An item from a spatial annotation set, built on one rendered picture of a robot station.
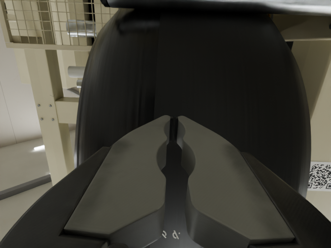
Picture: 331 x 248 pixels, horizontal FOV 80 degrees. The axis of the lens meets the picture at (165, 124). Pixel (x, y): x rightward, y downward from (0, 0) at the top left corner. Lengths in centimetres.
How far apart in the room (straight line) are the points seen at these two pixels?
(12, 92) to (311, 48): 1125
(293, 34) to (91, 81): 41
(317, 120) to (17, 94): 1132
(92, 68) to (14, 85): 1110
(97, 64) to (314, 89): 39
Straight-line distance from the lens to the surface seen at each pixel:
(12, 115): 1164
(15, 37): 97
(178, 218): 24
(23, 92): 1145
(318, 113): 48
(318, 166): 54
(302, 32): 49
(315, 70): 48
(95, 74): 26
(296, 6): 34
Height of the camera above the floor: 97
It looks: 22 degrees up
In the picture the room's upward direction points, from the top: 178 degrees counter-clockwise
